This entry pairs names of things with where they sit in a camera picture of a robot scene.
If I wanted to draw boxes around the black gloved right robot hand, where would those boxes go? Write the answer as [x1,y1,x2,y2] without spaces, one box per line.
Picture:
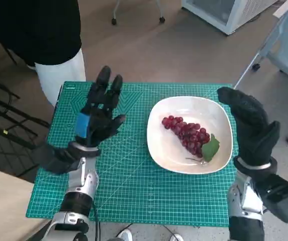
[216,86,281,166]

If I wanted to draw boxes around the bare left hand, blue tape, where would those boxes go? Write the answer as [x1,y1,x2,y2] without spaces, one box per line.
[74,65,127,149]

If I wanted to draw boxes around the red toy grapes with leaf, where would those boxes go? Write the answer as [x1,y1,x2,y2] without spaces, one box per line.
[161,114,220,166]

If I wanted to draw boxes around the white plate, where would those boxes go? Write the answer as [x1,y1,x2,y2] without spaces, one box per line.
[146,96,234,175]

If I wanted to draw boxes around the green cutting mat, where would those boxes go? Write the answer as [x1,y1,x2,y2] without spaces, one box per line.
[25,80,236,223]

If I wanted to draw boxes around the grey metal rack cart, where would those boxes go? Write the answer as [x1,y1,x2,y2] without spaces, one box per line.
[234,0,288,145]

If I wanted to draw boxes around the white freezer cabinet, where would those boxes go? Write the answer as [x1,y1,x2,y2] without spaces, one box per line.
[180,0,279,36]

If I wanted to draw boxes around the person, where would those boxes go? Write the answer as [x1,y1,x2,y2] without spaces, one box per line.
[0,0,87,106]

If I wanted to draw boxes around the rolling chair base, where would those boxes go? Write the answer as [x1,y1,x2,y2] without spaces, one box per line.
[111,0,166,26]

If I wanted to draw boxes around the wooden side table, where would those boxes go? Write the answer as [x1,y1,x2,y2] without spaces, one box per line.
[0,165,53,241]

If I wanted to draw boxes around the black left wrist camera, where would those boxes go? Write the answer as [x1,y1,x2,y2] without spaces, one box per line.
[39,143,82,176]

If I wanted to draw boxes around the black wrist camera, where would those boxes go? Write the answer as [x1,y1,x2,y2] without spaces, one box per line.
[255,173,288,224]
[39,143,82,176]

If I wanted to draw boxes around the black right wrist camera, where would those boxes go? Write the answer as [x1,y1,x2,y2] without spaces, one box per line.
[255,173,288,224]

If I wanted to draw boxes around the black metal chair frame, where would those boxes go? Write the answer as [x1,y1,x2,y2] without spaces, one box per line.
[0,75,51,154]

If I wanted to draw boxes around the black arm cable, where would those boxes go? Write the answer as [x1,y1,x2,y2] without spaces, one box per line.
[90,199,102,241]

